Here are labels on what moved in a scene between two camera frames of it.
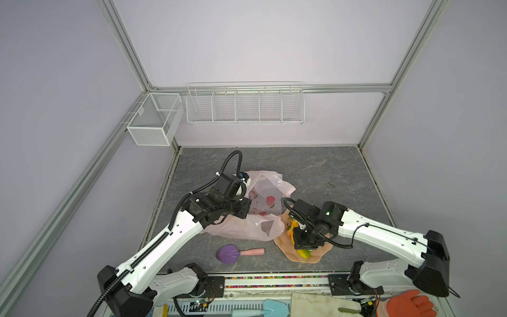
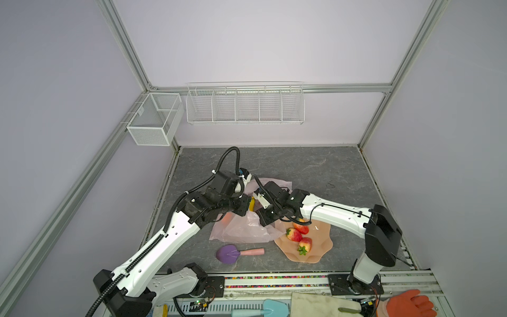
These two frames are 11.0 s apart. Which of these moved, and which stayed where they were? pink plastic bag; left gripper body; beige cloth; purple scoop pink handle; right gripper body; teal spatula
Moved: right gripper body; pink plastic bag
Stayed: left gripper body; beige cloth; purple scoop pink handle; teal spatula
